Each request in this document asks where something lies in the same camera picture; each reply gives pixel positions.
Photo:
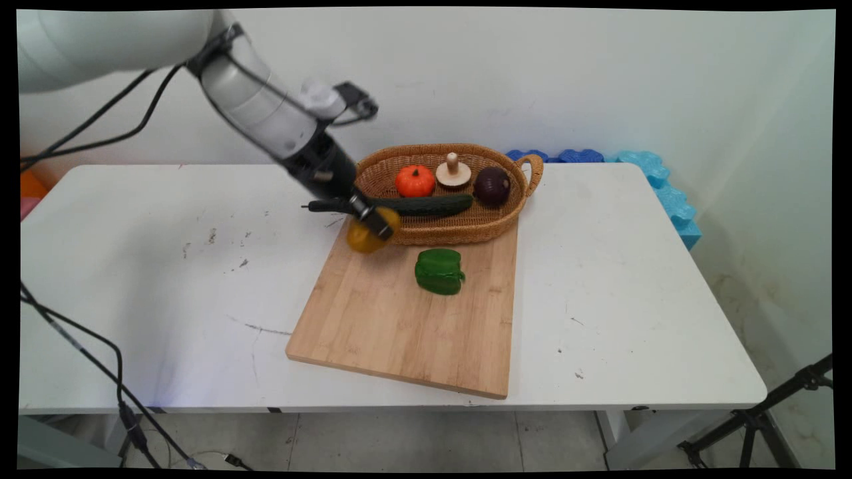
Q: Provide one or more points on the yellow toy bell pepper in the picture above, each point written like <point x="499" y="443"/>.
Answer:
<point x="363" y="239"/>

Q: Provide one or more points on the orange toy pumpkin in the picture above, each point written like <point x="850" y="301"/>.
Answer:
<point x="415" y="181"/>

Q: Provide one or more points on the orange box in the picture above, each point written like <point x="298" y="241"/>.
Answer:
<point x="32" y="186"/>

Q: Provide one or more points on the purple toy onion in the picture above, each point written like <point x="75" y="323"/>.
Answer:
<point x="492" y="186"/>

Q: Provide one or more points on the pink box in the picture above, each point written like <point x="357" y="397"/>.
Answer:
<point x="28" y="207"/>

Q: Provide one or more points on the grey cabinet under table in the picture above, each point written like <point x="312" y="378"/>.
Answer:
<point x="53" y="446"/>

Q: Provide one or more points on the oval wicker basket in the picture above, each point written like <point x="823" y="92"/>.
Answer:
<point x="459" y="229"/>

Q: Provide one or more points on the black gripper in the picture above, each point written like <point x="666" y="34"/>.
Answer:
<point x="323" y="166"/>

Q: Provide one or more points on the light blue foam mat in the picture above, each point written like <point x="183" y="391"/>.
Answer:
<point x="669" y="196"/>

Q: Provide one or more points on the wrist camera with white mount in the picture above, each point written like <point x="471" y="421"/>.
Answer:
<point x="333" y="100"/>

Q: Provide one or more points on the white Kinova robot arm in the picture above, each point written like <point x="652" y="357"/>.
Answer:
<point x="120" y="43"/>

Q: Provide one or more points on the wooden cutting board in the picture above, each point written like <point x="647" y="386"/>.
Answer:
<point x="413" y="326"/>

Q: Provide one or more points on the dark blue foam mat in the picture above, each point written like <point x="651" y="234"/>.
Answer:
<point x="580" y="156"/>
<point x="529" y="155"/>

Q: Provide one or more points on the beige toy mushroom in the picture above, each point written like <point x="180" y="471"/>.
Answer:
<point x="453" y="174"/>

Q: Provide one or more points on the black tripod stand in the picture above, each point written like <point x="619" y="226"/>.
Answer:
<point x="755" y="419"/>

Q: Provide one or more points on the green toy bell pepper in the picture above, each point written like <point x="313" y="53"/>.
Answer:
<point x="439" y="271"/>

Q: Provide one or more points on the dark green toy cucumber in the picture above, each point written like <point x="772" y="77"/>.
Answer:
<point x="426" y="205"/>

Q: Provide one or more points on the white table leg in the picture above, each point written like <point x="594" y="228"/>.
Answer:
<point x="622" y="439"/>

